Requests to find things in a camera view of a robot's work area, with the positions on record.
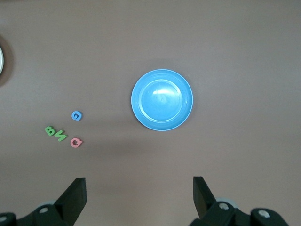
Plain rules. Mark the blue plastic plate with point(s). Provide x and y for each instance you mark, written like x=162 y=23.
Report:
x=162 y=100

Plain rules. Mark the brown table cover mat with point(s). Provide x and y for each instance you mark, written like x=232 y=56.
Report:
x=211 y=35

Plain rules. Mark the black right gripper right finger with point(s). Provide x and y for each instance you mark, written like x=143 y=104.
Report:
x=204 y=202

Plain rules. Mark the green foam letter N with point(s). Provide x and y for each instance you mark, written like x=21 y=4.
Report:
x=60 y=136

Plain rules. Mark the pink foam letter Q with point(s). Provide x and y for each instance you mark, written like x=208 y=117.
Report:
x=71 y=143

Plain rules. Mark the blue foam letter G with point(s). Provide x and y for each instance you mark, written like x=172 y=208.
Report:
x=73 y=115

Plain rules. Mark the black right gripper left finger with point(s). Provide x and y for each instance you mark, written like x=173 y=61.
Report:
x=70 y=202

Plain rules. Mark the beige plastic plate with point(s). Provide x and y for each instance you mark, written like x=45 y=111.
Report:
x=1 y=60

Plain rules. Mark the green foam letter B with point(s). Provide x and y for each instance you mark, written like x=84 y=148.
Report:
x=49 y=131

